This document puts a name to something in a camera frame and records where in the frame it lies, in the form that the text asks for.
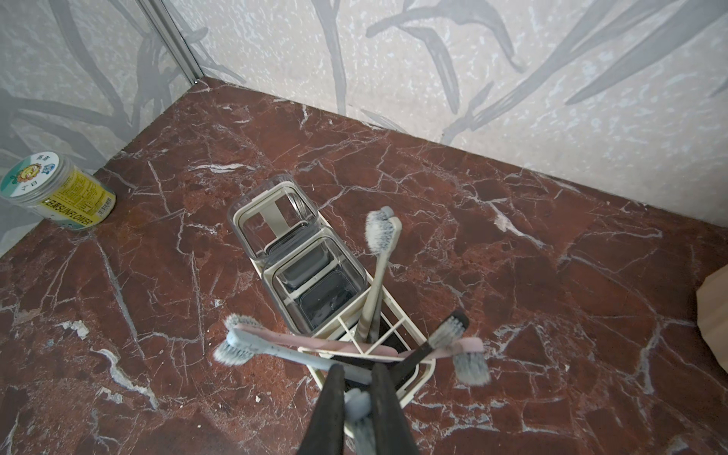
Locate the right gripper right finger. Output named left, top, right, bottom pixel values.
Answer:
left=371, top=364, right=420, bottom=455

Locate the black toothbrush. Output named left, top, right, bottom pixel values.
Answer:
left=390, top=310, right=469, bottom=385

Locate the small green tin can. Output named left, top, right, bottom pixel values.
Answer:
left=1, top=151, right=117, bottom=231

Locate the aluminium frame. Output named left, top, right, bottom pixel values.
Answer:
left=136, top=0, right=204, bottom=85

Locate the beige ribbed flower pot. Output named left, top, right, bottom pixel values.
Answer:
left=696, top=265, right=728, bottom=371

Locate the pink toothbrush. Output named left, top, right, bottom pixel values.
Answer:
left=225, top=314, right=399, bottom=361
left=401, top=337, right=491, bottom=386

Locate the beige toothbrush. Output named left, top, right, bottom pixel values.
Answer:
left=355, top=206, right=402, bottom=342

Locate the dark grey toothbrush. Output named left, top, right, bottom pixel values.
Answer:
left=368, top=286, right=384, bottom=344

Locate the blue grey toothbrush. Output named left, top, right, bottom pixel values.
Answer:
left=344, top=389, right=377, bottom=455

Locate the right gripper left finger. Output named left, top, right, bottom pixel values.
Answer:
left=297, top=365, right=345, bottom=455

